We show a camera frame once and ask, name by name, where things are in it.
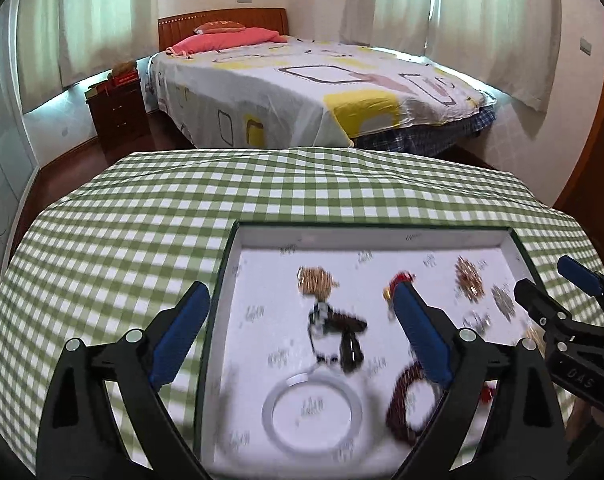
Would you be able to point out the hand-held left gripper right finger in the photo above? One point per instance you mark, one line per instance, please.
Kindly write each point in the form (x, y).
(421, 330)

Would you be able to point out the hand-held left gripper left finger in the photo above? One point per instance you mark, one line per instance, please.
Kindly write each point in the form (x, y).
(182, 330)

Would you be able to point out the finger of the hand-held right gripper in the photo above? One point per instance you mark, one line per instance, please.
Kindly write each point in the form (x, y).
(536, 300)
(579, 272)

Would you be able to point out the rhinestone hair clip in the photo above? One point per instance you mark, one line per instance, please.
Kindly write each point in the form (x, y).
(504, 301)

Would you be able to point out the white shallow tray box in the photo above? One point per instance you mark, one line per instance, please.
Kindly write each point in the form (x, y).
(262, 310)

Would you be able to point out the red knot charm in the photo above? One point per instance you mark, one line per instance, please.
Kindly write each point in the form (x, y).
(487, 392)

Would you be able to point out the white bangle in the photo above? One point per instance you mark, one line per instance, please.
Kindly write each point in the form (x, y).
(268, 410)

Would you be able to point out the green checkered tablecloth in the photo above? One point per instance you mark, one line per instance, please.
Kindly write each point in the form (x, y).
(132, 210)

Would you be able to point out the wooden door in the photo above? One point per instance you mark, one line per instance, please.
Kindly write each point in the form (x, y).
(596, 135)

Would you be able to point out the blue plaid bed sheet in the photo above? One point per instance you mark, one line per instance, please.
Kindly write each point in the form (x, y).
(431, 135)

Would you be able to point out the dark wooden nightstand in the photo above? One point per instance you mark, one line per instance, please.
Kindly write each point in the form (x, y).
(119, 115)

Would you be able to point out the frosted glass wardrobe door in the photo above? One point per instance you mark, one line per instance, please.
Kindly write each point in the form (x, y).
(2, 160)

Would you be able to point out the red box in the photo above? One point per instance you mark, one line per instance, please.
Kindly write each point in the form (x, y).
(123, 79)

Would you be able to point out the white sheer curtain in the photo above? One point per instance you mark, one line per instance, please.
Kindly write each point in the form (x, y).
(496, 25)
(404, 5)
(107, 15)
(39, 45)

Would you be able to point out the bed with patterned sheet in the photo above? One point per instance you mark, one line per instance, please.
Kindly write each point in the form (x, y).
(292, 90)

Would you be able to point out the pink pillow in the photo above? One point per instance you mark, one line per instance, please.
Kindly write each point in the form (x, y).
(232, 40)

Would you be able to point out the orange pillow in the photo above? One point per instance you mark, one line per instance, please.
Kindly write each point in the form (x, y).
(219, 27)

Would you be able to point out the wooden headboard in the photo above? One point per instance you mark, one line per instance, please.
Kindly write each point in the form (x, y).
(182, 22)

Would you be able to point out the wall light switch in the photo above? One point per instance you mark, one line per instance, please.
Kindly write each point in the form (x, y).
(586, 46)

